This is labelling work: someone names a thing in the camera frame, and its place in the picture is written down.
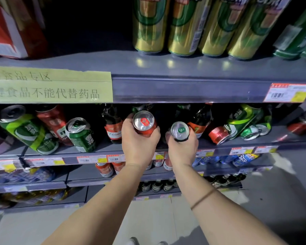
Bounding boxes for person's left hand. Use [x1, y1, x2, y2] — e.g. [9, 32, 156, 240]
[121, 113, 161, 169]

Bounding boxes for yellow paper sign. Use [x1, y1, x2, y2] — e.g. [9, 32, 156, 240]
[0, 65, 114, 104]

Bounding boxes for brown wrist band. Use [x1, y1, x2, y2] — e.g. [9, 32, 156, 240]
[190, 188, 217, 210]

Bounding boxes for tall green-white beer cans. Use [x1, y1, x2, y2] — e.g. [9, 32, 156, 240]
[224, 103, 262, 140]
[0, 104, 60, 155]

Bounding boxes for person's left forearm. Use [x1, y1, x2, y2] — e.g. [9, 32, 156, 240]
[40, 162, 153, 245]

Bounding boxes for orange-bordered price tag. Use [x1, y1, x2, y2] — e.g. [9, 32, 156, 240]
[263, 83, 306, 103]

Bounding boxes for short green beer cans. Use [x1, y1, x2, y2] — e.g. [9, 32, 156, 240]
[239, 124, 260, 141]
[255, 113, 273, 136]
[170, 121, 190, 143]
[65, 117, 97, 153]

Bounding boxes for person's right forearm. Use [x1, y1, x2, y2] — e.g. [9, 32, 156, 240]
[172, 162, 289, 245]

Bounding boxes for person's right hand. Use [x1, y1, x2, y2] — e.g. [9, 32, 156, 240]
[165, 126, 199, 169]

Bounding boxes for grey store shelving unit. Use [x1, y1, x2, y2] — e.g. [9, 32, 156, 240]
[0, 0, 306, 215]

